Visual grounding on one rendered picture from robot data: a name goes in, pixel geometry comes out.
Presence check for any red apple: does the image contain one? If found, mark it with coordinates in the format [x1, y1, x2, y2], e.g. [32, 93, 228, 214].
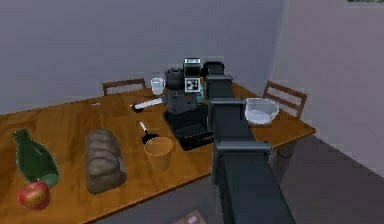
[17, 180, 52, 212]

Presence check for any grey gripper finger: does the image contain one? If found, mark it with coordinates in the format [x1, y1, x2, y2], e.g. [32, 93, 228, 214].
[130, 96, 165, 113]

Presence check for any clear glass cup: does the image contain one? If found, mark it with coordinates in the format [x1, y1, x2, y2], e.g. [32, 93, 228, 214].
[149, 77, 166, 96]

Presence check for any brown bread loaf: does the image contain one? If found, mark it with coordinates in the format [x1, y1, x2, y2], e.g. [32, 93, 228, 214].
[84, 128, 128, 195]

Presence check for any green glass bottle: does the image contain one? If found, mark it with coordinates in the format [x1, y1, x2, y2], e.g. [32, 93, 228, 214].
[12, 128, 61, 188]

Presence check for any brown cardboard box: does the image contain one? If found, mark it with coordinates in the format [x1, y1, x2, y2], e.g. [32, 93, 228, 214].
[172, 209, 208, 224]

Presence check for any brown wooden table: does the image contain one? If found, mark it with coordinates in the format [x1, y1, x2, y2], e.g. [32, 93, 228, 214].
[0, 81, 317, 224]

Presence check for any orange paper cup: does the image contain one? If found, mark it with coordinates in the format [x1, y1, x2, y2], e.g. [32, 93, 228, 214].
[143, 136, 175, 173]

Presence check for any clear glass bowl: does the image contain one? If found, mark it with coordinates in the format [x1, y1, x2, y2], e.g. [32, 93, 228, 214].
[244, 97, 280, 126]

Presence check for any black ladle with white handle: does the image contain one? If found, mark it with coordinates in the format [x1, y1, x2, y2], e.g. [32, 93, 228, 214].
[138, 121, 160, 145]

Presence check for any brown wooden chair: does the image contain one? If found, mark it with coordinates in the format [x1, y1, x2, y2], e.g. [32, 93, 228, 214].
[101, 77, 147, 97]
[262, 80, 308, 120]

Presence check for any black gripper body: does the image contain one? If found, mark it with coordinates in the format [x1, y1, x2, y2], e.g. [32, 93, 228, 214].
[165, 67, 199, 115]

